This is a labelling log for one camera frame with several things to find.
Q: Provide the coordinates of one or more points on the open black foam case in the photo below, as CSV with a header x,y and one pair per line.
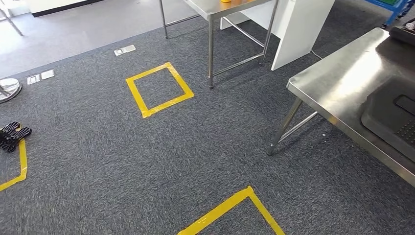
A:
x,y
403,34

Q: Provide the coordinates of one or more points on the large black moulded tray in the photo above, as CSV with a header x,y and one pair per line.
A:
x,y
382,123

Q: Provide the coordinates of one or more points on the blue metal cart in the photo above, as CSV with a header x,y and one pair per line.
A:
x,y
394,8

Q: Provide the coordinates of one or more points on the stainless steel workbench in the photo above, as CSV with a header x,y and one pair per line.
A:
x,y
340,81

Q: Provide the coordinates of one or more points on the black humanoid robot leg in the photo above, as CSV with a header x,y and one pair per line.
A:
x,y
13,134

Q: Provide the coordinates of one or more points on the long silver floor plate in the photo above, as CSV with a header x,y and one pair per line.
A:
x,y
124,50

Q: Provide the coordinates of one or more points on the grey metal stand leg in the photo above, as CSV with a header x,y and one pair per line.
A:
x,y
13,21

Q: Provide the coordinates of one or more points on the yellow floor tape square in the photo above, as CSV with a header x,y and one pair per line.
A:
x,y
136,94
227,204

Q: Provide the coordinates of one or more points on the chrome stanchion post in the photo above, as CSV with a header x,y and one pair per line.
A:
x,y
8,89

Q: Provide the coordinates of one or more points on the green plastic bin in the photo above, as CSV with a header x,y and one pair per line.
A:
x,y
389,1

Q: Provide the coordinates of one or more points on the silver floor socket plate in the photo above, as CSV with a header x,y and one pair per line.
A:
x,y
47,74
33,79

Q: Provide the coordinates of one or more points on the white panel desk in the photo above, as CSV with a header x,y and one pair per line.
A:
x,y
298,32

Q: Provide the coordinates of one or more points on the steel frame table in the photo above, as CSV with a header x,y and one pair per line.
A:
x,y
210,48

